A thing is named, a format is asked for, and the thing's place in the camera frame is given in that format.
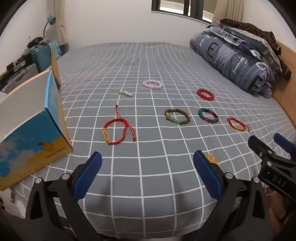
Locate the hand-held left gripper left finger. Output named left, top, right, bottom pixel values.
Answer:
left=24, top=151, right=103, bottom=241

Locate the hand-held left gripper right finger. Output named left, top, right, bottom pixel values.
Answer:
left=193, top=150, right=274, bottom=241

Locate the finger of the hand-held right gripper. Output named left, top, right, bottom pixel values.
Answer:
left=248, top=136, right=277, bottom=163
left=273, top=133, right=296, bottom=161

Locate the blue and yellow cardboard box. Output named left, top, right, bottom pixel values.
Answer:
left=0, top=50, right=74, bottom=192

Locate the person's right hand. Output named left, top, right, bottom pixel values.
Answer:
left=266, top=185, right=296, bottom=235

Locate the wooden headboard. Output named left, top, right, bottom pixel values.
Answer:
left=269, top=40, right=296, bottom=130

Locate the folded blue-grey striped quilt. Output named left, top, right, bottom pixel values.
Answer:
left=190, top=30, right=281, bottom=100

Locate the grey suitcase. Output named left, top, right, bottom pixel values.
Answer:
left=0, top=62, right=39, bottom=93

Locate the grey checked bed sheet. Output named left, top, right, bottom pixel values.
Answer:
left=14, top=42, right=296, bottom=234

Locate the teal suitcase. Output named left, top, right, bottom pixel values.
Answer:
left=31, top=42, right=59, bottom=73

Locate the light blue cloth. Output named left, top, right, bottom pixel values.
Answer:
left=50, top=40, right=62, bottom=59

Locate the beige curtain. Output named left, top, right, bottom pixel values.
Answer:
left=212, top=0, right=244, bottom=26
left=54, top=0, right=70, bottom=57

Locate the dark bag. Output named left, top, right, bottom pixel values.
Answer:
left=26, top=36, right=51, bottom=49

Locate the blue desk lamp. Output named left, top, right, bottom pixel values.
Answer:
left=42, top=15, right=57, bottom=38

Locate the dark framed window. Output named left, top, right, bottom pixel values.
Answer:
left=151, top=0, right=216, bottom=24

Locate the yellow bead bracelet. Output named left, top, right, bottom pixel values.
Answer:
left=207, top=153, right=219, bottom=165

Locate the small red cord bracelet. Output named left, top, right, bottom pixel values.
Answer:
left=227, top=116, right=250, bottom=132

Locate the large red cord bracelet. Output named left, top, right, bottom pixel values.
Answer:
left=102, top=105, right=137, bottom=146

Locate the multicoloured glass bead bracelet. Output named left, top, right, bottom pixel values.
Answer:
left=198, top=108, right=220, bottom=124

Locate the brown wooden bead bracelet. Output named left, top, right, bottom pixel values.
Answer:
left=165, top=108, right=191, bottom=126

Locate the red bead bracelet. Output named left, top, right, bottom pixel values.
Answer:
left=197, top=88, right=215, bottom=101

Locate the pink bead bracelet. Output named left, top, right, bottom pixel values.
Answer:
left=142, top=80, right=163, bottom=90

